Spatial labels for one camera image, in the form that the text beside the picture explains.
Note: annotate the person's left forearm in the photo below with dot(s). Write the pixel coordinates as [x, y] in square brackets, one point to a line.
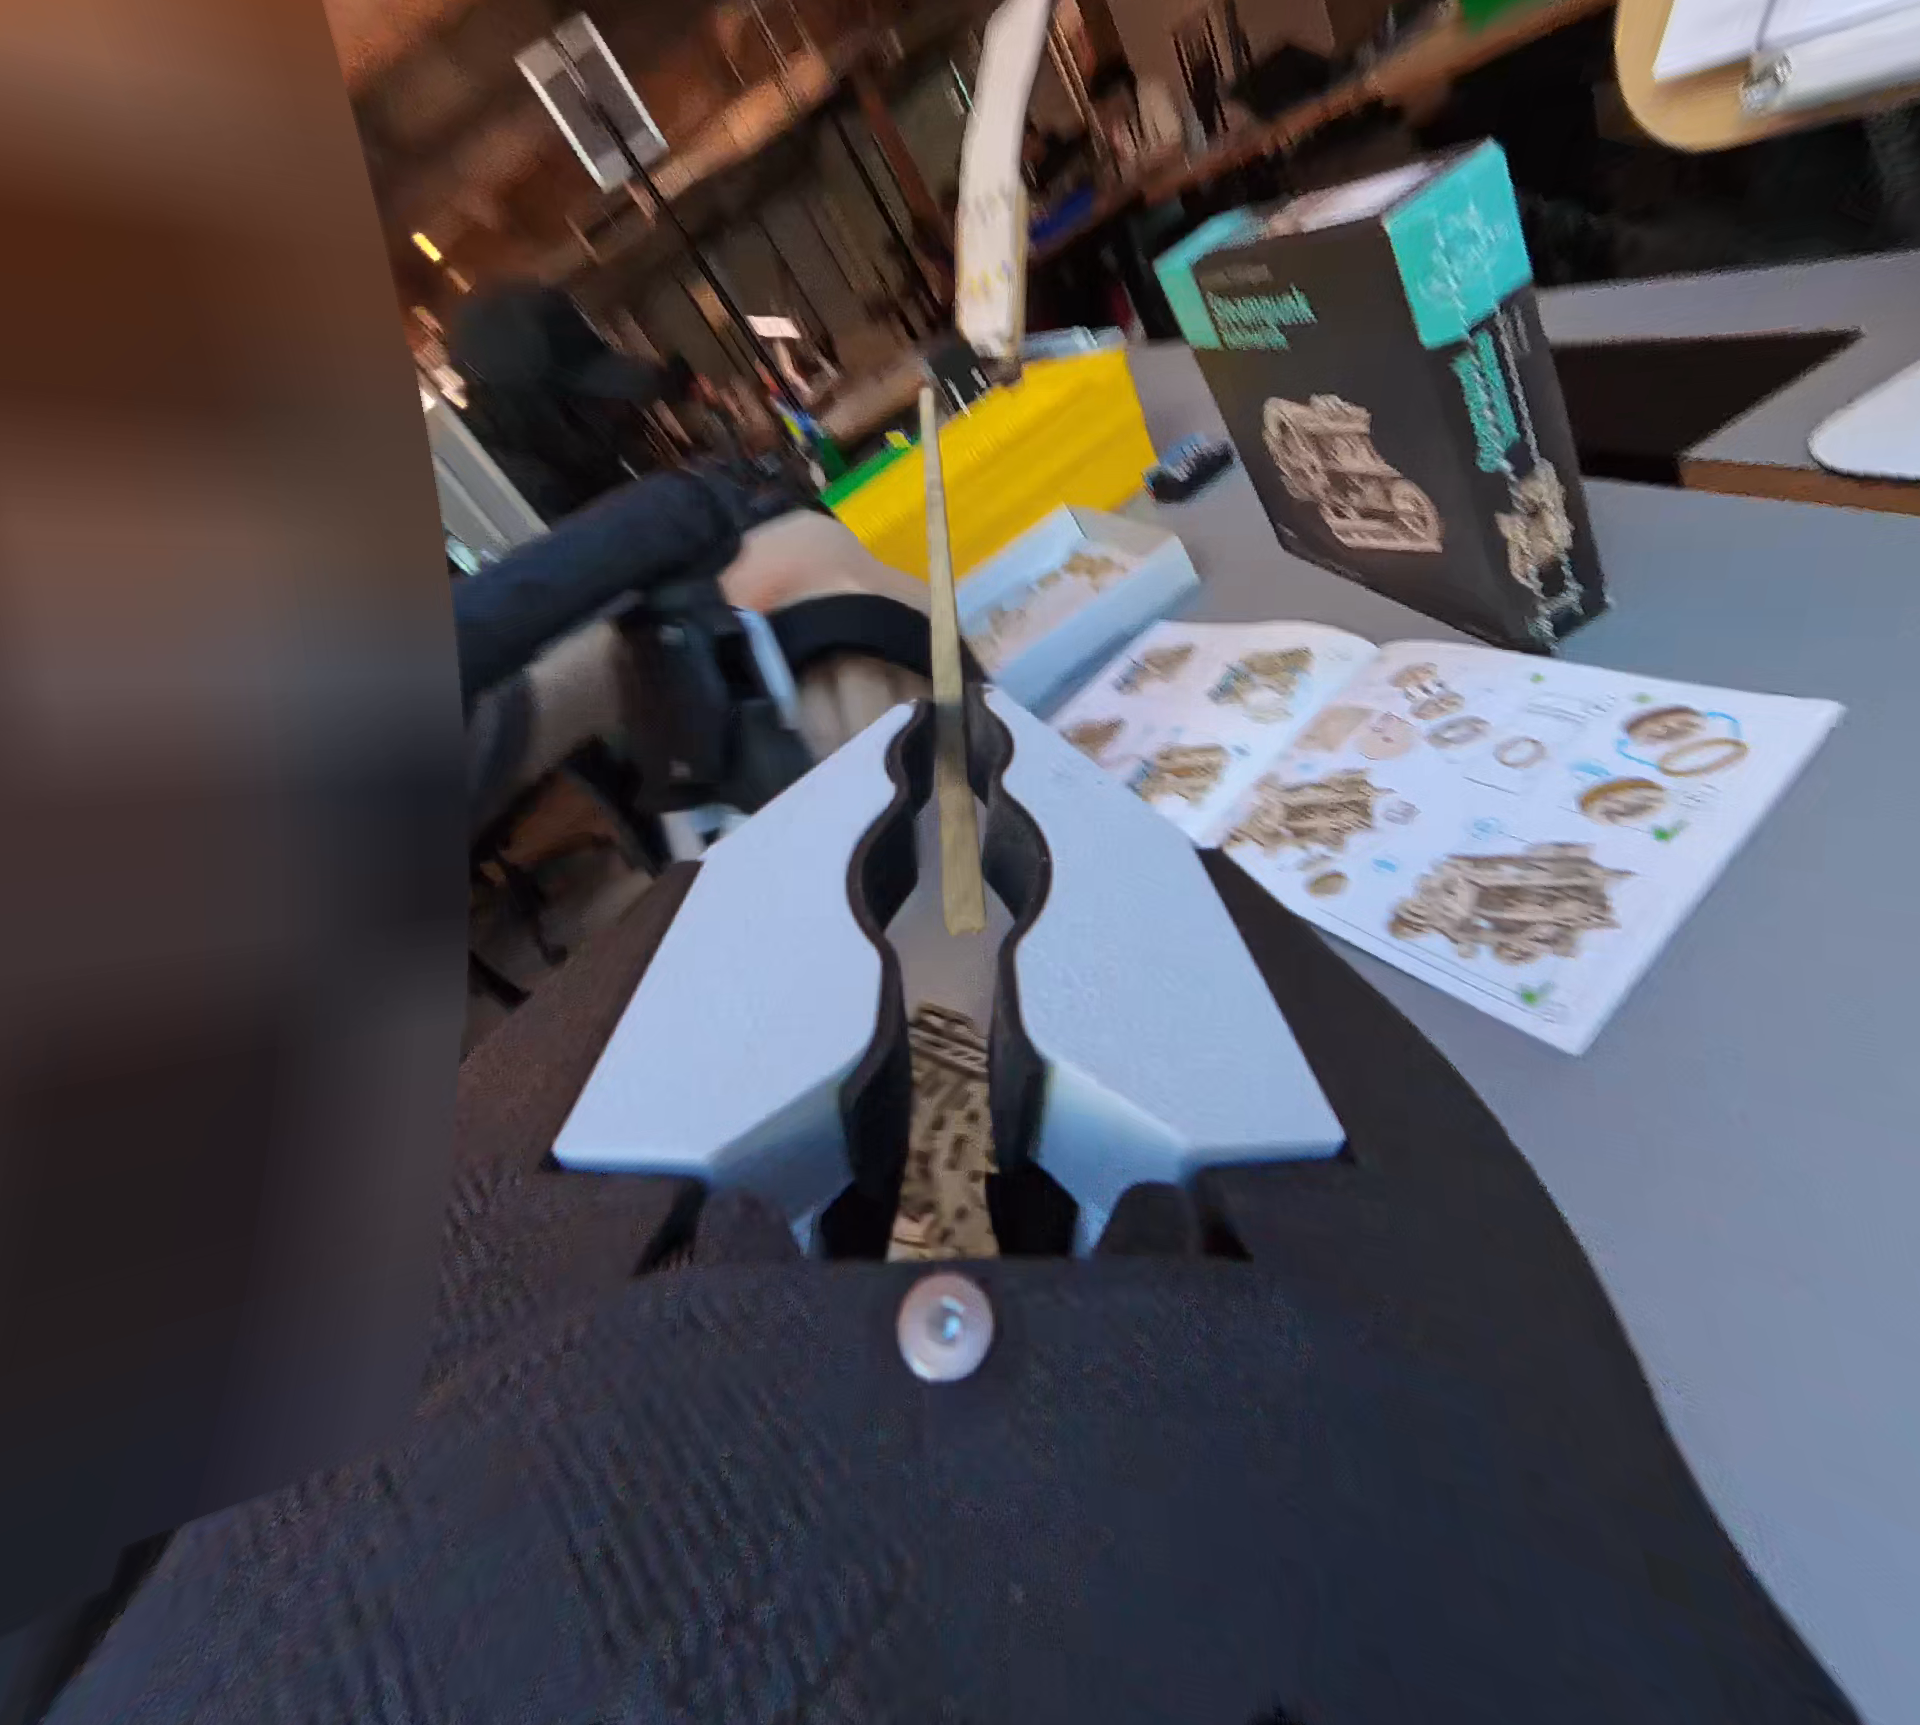
[601, 572]

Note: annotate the instruction booklet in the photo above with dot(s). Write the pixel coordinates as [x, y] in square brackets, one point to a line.
[1471, 826]

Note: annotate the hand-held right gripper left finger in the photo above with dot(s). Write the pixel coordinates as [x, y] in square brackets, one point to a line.
[735, 992]

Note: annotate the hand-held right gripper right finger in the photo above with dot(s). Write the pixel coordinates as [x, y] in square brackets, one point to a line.
[1155, 992]

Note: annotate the small black object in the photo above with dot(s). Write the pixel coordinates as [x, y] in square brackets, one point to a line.
[1192, 470]

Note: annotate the person's left hand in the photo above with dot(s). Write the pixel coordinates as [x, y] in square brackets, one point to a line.
[818, 560]

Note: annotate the white card sign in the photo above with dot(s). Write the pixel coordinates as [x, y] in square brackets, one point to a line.
[1002, 164]

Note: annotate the white panel on stand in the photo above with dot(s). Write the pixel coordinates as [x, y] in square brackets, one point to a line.
[593, 98]

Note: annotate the yellow plastic crate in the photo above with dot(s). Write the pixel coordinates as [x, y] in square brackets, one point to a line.
[1020, 451]

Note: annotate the metal binder clip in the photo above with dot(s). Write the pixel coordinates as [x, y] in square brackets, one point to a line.
[1766, 82]

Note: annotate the white tray of wooden parts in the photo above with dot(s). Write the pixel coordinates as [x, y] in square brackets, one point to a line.
[1072, 593]

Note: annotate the white rounded object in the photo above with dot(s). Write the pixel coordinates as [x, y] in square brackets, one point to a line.
[1874, 429]

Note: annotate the thin wooden parts sheet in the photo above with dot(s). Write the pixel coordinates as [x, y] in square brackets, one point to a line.
[948, 646]

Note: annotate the black and teal model box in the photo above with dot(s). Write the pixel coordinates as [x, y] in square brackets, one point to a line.
[1381, 406]

